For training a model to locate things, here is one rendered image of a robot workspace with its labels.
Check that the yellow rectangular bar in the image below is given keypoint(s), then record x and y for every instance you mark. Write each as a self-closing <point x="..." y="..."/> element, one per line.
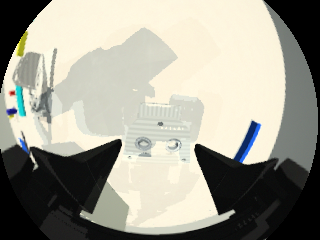
<point x="21" y="44"/>

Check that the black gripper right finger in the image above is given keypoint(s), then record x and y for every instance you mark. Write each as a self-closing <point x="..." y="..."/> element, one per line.
<point x="227" y="179"/>

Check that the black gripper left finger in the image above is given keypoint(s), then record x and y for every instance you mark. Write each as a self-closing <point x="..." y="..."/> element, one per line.
<point x="82" y="175"/>

